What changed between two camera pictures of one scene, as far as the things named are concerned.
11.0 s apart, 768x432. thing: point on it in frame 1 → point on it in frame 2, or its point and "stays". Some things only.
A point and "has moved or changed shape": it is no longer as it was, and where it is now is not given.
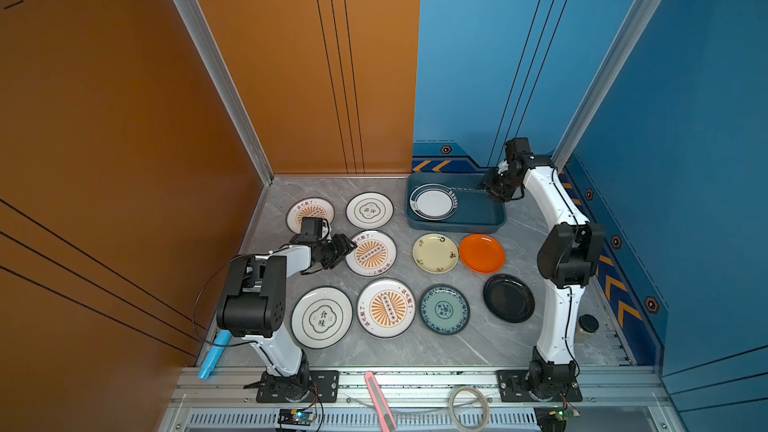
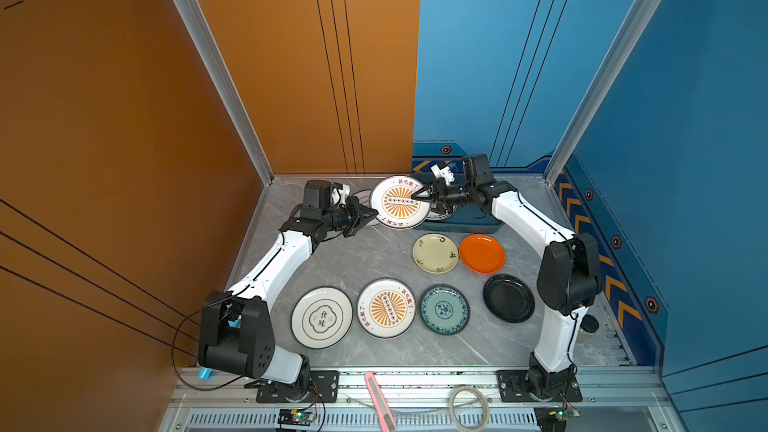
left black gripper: (342, 247) → (355, 211)
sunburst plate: (311, 207) has moved or changed shape
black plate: (509, 298) stays
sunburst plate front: (386, 308) stays
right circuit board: (553, 418) stays
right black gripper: (488, 181) → (439, 194)
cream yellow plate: (435, 253) stays
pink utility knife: (380, 403) stays
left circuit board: (303, 416) stays
